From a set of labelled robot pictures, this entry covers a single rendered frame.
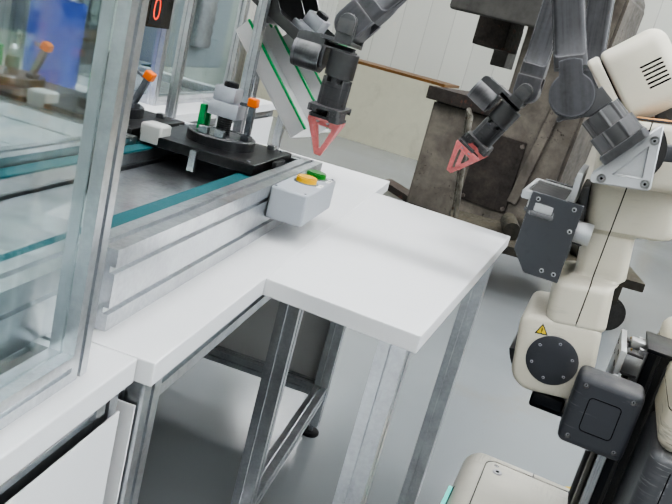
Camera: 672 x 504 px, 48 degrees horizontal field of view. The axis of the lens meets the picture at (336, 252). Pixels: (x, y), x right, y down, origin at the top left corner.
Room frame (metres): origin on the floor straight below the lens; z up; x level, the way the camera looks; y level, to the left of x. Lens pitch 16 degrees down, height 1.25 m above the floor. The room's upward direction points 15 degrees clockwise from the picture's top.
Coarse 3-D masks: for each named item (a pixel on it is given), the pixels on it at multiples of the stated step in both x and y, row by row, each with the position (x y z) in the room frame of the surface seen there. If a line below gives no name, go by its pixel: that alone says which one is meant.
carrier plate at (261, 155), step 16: (176, 128) 1.57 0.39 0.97; (160, 144) 1.43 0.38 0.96; (176, 144) 1.42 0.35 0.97; (192, 144) 1.44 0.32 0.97; (256, 144) 1.62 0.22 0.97; (208, 160) 1.41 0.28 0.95; (224, 160) 1.40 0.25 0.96; (240, 160) 1.41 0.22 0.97; (256, 160) 1.45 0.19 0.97; (272, 160) 1.50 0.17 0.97; (288, 160) 1.61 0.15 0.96
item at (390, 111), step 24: (360, 72) 9.26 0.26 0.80; (384, 72) 9.17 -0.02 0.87; (408, 72) 9.76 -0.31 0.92; (264, 96) 9.60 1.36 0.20; (360, 96) 9.24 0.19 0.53; (384, 96) 9.15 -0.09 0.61; (408, 96) 9.06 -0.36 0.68; (360, 120) 9.21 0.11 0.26; (384, 120) 9.13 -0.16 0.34; (408, 120) 9.04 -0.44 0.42; (384, 144) 9.10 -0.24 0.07; (408, 144) 9.02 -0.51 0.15
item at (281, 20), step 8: (256, 0) 1.77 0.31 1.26; (272, 0) 1.75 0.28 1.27; (280, 0) 1.89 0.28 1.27; (288, 0) 1.88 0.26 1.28; (296, 0) 1.87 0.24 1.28; (272, 8) 1.75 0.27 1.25; (280, 8) 1.88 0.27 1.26; (288, 8) 1.88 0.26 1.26; (296, 8) 1.87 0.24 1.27; (272, 16) 1.75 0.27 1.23; (280, 16) 1.74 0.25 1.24; (288, 16) 1.87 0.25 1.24; (296, 16) 1.87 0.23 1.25; (304, 16) 1.86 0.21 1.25; (280, 24) 1.74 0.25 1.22; (288, 24) 1.73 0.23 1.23; (288, 32) 1.73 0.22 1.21; (296, 32) 1.73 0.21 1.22
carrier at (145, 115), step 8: (136, 104) 1.56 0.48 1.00; (136, 112) 1.55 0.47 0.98; (144, 112) 1.66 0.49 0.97; (152, 112) 1.68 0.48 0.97; (136, 120) 1.54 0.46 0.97; (144, 120) 1.56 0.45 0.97; (160, 120) 1.61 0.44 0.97; (168, 120) 1.63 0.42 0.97; (176, 120) 1.66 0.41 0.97; (128, 128) 1.44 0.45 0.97; (136, 128) 1.46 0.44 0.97
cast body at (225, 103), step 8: (216, 88) 1.51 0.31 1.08; (224, 88) 1.51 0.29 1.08; (232, 88) 1.51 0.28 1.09; (216, 96) 1.51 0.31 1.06; (224, 96) 1.51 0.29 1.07; (232, 96) 1.51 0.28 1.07; (240, 96) 1.53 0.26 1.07; (208, 104) 1.53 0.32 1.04; (216, 104) 1.51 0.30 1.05; (224, 104) 1.51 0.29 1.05; (232, 104) 1.51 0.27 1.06; (208, 112) 1.51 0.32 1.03; (216, 112) 1.51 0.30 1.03; (224, 112) 1.51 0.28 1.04; (232, 112) 1.51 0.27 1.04; (240, 112) 1.52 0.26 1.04
